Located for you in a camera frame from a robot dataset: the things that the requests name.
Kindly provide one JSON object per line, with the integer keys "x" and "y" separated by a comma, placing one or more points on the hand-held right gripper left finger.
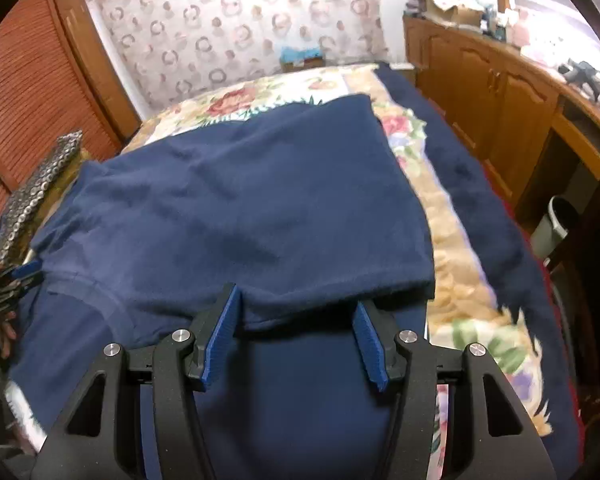
{"x": 220, "y": 340}

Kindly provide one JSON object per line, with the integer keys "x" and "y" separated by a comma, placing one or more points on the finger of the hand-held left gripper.
{"x": 17, "y": 287}
{"x": 27, "y": 270}

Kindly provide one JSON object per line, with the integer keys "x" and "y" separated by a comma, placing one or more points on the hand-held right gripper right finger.
{"x": 372, "y": 347}

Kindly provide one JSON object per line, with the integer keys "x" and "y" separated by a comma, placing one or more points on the navy printed t-shirt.
{"x": 255, "y": 200}

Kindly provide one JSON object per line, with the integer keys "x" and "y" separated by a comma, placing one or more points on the black white patterned cloth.
{"x": 35, "y": 190}

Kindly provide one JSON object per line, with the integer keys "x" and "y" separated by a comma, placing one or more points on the brown slatted wooden wardrobe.
{"x": 20, "y": 85}

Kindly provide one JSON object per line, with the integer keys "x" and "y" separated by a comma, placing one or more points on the navy bed blanket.
{"x": 480, "y": 185}

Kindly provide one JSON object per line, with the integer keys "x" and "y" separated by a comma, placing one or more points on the grey trash bin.
{"x": 550, "y": 230}

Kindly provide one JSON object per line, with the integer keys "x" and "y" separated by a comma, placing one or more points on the floral bed blanket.
{"x": 220, "y": 105}

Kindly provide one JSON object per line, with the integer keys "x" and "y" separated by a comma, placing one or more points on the long wooden cabinet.
{"x": 480, "y": 90}

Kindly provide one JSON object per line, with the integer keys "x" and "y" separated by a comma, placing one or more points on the small cardboard box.
{"x": 302, "y": 66}

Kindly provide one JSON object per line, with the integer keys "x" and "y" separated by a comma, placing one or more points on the black grey tools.
{"x": 587, "y": 82}

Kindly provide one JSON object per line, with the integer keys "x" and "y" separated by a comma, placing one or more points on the open cardboard box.
{"x": 455, "y": 10}

